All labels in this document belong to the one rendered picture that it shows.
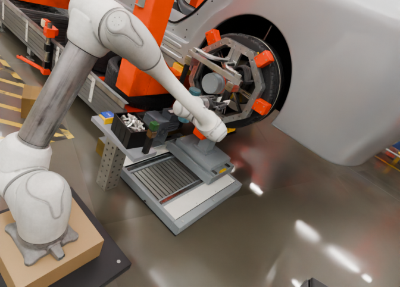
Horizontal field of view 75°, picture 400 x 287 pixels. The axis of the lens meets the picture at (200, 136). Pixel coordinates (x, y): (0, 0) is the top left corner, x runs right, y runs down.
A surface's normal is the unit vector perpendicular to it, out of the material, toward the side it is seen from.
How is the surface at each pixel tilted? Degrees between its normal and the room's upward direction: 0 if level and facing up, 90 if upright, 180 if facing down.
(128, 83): 90
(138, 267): 0
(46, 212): 73
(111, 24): 55
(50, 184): 8
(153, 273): 0
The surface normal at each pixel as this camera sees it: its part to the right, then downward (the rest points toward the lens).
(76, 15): -0.47, -0.02
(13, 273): 0.36, -0.77
